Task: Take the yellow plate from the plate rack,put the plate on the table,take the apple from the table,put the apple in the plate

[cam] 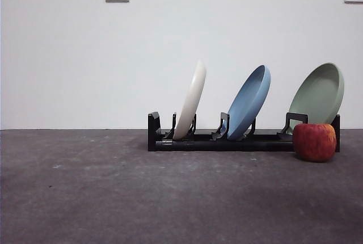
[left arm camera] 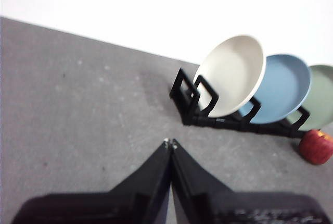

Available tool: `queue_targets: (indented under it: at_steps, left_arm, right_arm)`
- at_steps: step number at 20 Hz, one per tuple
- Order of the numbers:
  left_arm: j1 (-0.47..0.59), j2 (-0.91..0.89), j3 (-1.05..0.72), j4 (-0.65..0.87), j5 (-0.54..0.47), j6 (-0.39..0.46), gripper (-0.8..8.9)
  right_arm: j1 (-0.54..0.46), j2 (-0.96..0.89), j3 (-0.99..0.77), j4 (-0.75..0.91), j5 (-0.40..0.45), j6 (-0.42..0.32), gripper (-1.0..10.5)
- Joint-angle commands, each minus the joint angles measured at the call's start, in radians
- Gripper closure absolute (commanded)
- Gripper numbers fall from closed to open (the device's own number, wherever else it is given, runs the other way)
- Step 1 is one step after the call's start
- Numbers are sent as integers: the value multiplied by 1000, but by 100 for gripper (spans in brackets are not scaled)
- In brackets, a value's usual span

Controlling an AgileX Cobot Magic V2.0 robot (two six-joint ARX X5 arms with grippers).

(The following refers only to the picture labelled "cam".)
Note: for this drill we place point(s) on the pale yellow plate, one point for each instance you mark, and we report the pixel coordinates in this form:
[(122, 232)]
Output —
[(193, 99)]

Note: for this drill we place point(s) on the red apple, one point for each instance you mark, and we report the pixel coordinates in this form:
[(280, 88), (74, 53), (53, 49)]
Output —
[(314, 143)]

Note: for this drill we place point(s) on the black plate rack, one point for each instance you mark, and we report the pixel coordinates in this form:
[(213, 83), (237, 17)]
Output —
[(227, 145)]

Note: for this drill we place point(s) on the blue plate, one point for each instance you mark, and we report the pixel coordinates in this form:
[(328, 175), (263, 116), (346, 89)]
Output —
[(249, 105)]

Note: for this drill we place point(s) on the green plate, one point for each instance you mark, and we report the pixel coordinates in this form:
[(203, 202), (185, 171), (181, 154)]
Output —
[(317, 96)]

